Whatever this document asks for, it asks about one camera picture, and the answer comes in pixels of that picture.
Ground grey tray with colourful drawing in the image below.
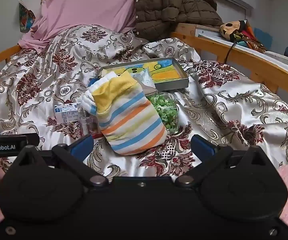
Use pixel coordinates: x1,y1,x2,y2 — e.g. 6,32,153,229
98,57,190,92

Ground black cable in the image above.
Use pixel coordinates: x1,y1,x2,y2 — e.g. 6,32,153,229
224,39,242,63

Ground striped knit sock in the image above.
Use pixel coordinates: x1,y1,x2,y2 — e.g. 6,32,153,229
88,71,168,155

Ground brown quilted jacket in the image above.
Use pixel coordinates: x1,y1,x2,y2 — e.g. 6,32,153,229
134,0,224,42

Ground bag of green paper stars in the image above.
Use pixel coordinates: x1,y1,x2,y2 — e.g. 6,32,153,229
145,91,180,134

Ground pink bed sheet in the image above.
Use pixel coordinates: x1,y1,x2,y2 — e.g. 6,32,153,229
19,0,139,48

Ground clear plastic bottle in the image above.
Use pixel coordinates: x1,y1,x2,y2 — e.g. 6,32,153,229
78,105,99,135

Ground floral satin blanket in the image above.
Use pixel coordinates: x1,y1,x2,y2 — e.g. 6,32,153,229
0,25,288,178

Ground small white carton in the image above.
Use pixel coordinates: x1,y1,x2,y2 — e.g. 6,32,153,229
55,102,81,123

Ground clear plastic zip bag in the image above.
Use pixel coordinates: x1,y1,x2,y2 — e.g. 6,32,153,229
131,70,157,89

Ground colourful wall poster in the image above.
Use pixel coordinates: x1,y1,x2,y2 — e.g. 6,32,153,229
18,0,36,33

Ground yellow black plush toy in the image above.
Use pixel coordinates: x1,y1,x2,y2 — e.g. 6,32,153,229
234,20,268,53

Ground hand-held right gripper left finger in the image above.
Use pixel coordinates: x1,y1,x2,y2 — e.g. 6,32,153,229
6,134,108,187

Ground wooden bed frame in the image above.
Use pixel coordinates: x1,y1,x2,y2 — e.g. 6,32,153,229
0,22,288,100

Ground white board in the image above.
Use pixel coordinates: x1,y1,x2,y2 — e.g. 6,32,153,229
196,27,288,65

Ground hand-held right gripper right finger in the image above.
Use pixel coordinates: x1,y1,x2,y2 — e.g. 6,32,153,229
175,134,274,188

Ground tan and black plush toy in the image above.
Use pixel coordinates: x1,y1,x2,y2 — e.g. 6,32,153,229
220,20,249,42

